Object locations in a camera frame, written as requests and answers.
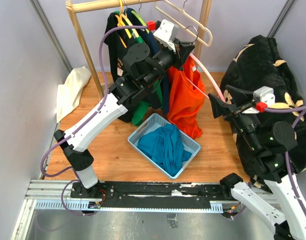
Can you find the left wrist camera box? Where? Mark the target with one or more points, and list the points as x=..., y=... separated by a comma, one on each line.
x=165, y=32

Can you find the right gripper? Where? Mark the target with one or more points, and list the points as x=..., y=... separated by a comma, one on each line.
x=237, y=96

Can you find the white plastic hanger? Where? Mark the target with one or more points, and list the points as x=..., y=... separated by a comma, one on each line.
x=192, y=22

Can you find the black floral blanket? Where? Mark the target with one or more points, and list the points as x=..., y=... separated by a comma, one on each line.
x=259, y=64

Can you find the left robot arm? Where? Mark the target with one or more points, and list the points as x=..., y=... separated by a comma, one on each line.
x=142, y=75

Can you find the lime green hanger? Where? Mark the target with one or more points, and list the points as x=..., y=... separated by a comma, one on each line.
x=135, y=14

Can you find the yellow hanger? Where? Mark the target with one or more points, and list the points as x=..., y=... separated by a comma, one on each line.
x=122, y=19

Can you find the black printed t shirt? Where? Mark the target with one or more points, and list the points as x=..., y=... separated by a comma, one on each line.
x=118, y=43

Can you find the pink plastic hanger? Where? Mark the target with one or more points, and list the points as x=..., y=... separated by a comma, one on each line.
x=202, y=66

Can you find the wooden clothes rack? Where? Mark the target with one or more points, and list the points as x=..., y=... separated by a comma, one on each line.
x=204, y=35

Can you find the teal blue t shirt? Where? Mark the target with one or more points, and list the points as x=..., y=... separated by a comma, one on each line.
x=165, y=148

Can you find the navy blue t shirt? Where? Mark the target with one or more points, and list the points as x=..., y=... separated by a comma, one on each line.
x=149, y=39

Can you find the aluminium rail frame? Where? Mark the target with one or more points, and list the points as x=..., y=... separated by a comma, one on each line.
x=48, y=212

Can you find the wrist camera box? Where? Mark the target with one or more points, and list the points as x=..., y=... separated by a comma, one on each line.
x=264, y=97
x=165, y=32

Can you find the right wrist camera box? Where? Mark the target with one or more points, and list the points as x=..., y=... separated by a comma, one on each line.
x=264, y=97

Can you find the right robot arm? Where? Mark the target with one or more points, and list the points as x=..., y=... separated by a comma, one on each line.
x=269, y=147

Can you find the light blue plastic basket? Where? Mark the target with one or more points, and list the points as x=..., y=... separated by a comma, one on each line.
x=152, y=123

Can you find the cream white cloth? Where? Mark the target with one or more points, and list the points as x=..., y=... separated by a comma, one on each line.
x=69, y=93

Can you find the green t shirt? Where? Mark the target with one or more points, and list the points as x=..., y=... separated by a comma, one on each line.
x=143, y=106

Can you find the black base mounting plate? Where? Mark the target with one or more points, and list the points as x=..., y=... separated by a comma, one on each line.
x=153, y=195

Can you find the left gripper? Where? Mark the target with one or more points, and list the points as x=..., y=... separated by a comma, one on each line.
x=182, y=51

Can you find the orange t shirt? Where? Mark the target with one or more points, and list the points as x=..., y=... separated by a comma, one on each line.
x=186, y=98

